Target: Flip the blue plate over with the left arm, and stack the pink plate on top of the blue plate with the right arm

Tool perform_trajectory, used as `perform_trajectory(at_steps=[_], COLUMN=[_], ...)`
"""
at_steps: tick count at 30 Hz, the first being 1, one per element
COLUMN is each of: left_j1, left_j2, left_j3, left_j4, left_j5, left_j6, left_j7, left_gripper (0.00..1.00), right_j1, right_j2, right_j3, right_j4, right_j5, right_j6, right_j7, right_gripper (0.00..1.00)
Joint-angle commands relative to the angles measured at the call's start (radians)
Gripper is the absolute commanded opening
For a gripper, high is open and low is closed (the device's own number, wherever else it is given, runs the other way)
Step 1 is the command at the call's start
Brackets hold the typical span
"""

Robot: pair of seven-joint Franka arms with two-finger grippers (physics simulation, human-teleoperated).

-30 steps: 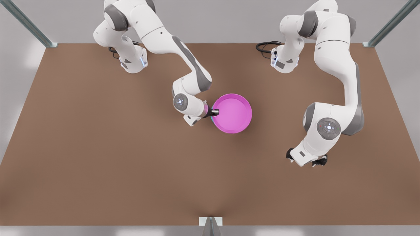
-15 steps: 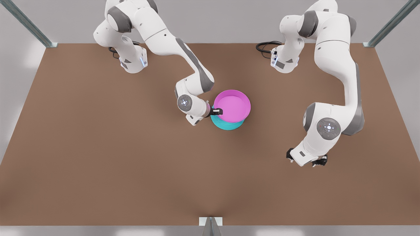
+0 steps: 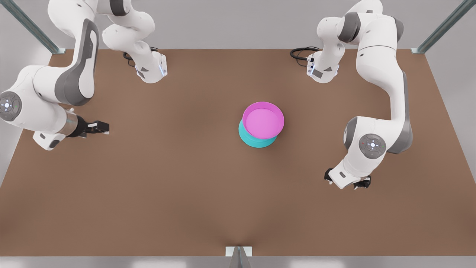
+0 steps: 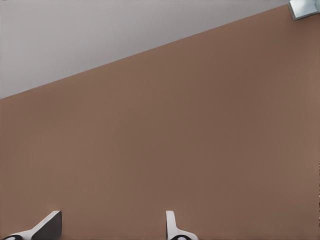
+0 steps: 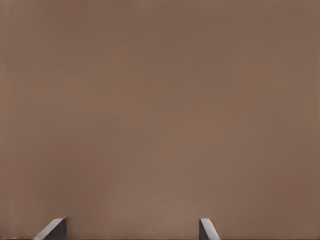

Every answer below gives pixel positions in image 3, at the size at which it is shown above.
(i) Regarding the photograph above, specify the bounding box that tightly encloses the pink plate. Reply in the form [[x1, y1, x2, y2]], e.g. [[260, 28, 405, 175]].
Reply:
[[242, 102, 285, 140]]

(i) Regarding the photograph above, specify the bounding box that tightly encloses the blue plate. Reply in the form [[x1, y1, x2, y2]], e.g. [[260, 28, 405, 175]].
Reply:
[[238, 119, 278, 149]]

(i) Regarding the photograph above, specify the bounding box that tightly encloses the black cable loop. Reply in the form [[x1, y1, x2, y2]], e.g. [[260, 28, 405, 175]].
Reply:
[[290, 46, 322, 68], [122, 47, 160, 68]]

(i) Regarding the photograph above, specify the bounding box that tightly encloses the silver frame post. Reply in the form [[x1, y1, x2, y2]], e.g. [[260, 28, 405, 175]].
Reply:
[[0, 0, 66, 55], [225, 246, 253, 268], [411, 0, 476, 55]]

